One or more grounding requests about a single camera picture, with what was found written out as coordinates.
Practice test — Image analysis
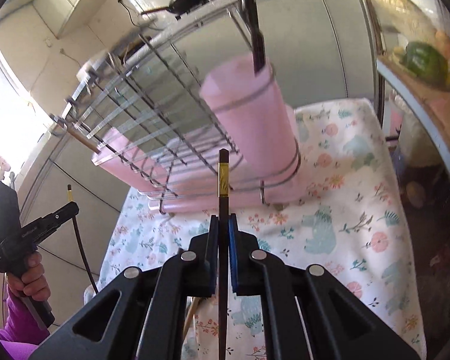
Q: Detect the gold-banded brown chopstick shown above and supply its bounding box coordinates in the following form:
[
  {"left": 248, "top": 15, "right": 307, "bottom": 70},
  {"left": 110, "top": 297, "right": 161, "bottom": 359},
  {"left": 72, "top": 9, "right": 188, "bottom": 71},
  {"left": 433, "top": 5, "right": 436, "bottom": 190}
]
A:
[{"left": 218, "top": 149, "right": 229, "bottom": 360}]

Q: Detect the black plastic spoon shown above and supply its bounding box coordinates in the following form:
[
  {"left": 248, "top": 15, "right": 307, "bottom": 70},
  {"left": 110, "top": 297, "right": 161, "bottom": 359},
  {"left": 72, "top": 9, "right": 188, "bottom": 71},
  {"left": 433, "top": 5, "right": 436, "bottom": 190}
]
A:
[{"left": 238, "top": 0, "right": 266, "bottom": 75}]

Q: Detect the purple sleeve forearm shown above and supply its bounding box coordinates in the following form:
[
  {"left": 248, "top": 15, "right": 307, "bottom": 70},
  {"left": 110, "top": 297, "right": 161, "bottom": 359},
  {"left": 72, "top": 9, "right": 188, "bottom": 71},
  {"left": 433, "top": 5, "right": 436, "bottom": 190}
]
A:
[{"left": 0, "top": 293, "right": 50, "bottom": 360}]

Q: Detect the person's left hand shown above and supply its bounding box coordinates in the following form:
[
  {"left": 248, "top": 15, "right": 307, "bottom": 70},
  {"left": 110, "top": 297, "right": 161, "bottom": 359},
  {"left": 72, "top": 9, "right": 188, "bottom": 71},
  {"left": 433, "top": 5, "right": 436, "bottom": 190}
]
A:
[{"left": 7, "top": 252, "right": 51, "bottom": 302}]

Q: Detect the gold-banded dark chopstick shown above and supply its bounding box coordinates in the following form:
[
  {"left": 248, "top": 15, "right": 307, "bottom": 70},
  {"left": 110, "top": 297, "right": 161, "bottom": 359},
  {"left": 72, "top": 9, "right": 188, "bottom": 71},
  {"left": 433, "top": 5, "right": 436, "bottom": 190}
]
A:
[{"left": 67, "top": 184, "right": 98, "bottom": 294}]

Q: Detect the pink left utensil cup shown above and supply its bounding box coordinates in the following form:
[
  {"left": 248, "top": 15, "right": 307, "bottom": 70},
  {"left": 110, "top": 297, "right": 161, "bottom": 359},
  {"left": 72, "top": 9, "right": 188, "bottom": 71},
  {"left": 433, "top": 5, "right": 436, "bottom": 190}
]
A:
[{"left": 91, "top": 127, "right": 168, "bottom": 193}]

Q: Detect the pink utensil cup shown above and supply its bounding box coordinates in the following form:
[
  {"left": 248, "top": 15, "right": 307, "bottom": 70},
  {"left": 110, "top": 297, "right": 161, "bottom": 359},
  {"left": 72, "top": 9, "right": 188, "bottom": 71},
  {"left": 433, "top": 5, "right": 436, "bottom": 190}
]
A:
[
  {"left": 200, "top": 53, "right": 297, "bottom": 182},
  {"left": 91, "top": 127, "right": 168, "bottom": 193}
]

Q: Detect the pink drip tray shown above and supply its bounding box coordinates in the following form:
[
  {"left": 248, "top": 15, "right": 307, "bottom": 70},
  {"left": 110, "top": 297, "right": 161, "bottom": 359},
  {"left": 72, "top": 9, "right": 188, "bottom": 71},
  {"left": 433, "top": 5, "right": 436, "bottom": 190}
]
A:
[{"left": 145, "top": 104, "right": 324, "bottom": 215}]

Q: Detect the floral bear pattern cloth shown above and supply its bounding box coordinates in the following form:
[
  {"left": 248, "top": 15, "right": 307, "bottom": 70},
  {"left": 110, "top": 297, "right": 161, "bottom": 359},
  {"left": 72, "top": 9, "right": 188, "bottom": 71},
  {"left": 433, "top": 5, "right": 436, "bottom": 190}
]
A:
[{"left": 97, "top": 99, "right": 427, "bottom": 359}]

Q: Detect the pink right utensil cup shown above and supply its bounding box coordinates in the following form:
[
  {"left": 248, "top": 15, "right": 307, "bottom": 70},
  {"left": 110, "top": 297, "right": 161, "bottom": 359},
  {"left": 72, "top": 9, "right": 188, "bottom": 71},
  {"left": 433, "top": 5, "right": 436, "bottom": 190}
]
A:
[{"left": 200, "top": 53, "right": 297, "bottom": 182}]

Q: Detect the white plastic bag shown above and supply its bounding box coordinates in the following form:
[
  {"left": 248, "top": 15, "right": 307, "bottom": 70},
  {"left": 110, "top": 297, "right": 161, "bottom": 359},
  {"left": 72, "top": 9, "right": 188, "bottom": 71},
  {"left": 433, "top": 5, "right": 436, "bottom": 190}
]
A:
[{"left": 389, "top": 89, "right": 441, "bottom": 168}]

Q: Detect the green bell pepper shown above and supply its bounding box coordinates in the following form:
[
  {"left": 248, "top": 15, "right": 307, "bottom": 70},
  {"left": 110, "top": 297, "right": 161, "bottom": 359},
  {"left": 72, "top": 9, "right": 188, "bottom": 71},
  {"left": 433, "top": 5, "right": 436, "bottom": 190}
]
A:
[{"left": 401, "top": 41, "right": 448, "bottom": 87}]

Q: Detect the clear plastic produce bag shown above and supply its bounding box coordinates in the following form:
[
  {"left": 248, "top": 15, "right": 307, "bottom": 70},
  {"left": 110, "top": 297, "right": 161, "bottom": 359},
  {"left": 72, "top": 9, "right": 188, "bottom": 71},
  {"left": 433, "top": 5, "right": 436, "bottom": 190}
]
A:
[{"left": 370, "top": 0, "right": 450, "bottom": 90}]

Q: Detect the chrome shelf pole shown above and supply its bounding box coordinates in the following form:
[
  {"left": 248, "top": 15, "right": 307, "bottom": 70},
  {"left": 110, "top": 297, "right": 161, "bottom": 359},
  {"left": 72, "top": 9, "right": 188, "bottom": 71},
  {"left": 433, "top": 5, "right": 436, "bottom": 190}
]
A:
[{"left": 359, "top": 0, "right": 385, "bottom": 125}]

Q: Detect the metal wire utensil rack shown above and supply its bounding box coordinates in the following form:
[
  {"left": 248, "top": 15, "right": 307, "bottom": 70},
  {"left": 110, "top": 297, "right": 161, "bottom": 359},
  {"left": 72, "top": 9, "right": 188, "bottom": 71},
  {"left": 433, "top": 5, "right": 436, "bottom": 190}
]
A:
[{"left": 50, "top": 0, "right": 303, "bottom": 215}]

